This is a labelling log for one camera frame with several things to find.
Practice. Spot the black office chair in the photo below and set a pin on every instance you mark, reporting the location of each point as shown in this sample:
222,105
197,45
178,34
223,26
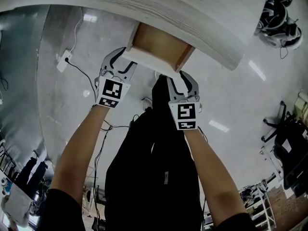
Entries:
291,150

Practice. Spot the person's black trousers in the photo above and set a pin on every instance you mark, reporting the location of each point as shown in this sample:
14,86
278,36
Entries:
154,167

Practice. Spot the wooden desk drawer white front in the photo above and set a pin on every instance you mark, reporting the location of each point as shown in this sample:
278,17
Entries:
157,42

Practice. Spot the person's black shirt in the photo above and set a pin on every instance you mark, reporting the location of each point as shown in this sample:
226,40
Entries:
60,213

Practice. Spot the person's left forearm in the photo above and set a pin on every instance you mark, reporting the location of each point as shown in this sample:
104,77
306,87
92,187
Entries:
79,153

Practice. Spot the person's white shoe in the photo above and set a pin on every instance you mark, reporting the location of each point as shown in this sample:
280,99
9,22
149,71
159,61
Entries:
146,103

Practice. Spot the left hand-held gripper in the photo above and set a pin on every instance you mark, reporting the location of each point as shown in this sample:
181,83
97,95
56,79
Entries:
113,90

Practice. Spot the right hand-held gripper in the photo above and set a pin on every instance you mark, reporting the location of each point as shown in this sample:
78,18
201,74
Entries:
186,114

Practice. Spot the white power strip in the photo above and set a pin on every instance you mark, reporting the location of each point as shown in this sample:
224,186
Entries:
64,61

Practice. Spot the person's right forearm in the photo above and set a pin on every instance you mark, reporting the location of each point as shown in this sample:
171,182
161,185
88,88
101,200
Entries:
211,172

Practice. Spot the white wall adapter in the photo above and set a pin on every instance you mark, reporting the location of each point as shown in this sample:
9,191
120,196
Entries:
89,18

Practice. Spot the white wood-grain desk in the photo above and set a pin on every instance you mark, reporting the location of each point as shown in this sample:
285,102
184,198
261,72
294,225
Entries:
144,1

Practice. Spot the white metal shelf rack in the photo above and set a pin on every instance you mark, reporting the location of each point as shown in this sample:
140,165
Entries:
265,208

